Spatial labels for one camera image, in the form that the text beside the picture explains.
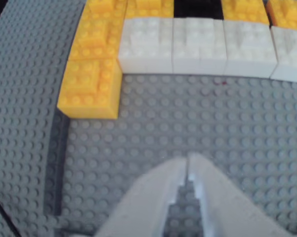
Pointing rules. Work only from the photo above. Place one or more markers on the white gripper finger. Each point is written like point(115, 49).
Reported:
point(148, 202)
point(224, 209)

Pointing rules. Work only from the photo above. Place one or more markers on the yellow lego cube dark slot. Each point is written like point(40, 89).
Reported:
point(89, 91)

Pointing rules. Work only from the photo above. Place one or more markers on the white lego cube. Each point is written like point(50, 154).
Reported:
point(249, 49)
point(145, 45)
point(290, 54)
point(199, 47)

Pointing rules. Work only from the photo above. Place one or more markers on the black lego cube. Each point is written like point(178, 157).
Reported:
point(199, 8)

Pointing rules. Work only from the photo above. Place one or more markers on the gray lego baseplate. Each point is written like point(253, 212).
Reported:
point(187, 111)

